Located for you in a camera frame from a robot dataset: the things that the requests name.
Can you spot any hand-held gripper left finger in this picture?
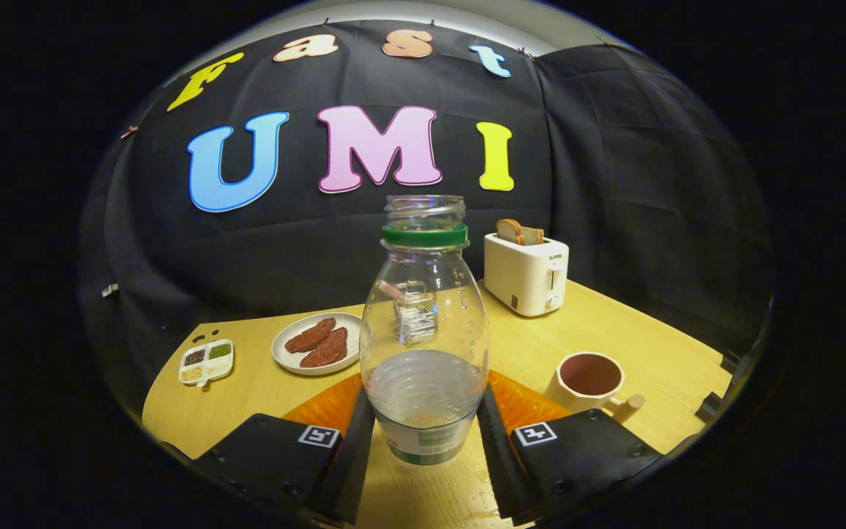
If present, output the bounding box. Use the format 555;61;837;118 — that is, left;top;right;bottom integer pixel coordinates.
192;373;377;526

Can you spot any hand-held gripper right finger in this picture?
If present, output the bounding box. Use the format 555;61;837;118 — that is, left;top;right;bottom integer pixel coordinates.
476;370;665;526

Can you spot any beige cup wooden handle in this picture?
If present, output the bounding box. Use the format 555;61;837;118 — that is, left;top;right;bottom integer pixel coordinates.
545;351;646;414

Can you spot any clear plastic bottle green ring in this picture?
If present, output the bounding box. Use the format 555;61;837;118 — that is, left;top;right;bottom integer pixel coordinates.
359;194;491;467

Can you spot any wooden table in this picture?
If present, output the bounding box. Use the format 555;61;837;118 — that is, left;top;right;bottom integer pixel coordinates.
142;279;734;529

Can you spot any brown meat patty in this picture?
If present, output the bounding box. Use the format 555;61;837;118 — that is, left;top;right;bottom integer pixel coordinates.
284;317;337;354
300;327;349;369

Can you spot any white round plate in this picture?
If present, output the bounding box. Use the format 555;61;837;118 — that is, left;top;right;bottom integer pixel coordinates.
271;312;364;377

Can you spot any white divided condiment tray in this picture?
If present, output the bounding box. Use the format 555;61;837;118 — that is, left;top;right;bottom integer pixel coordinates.
178;338;235;388

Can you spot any white toaster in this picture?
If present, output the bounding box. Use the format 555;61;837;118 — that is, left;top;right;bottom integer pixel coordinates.
483;232;571;317

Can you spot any black backdrop cloth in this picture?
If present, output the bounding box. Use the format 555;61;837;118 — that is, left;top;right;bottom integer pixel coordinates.
78;18;773;434

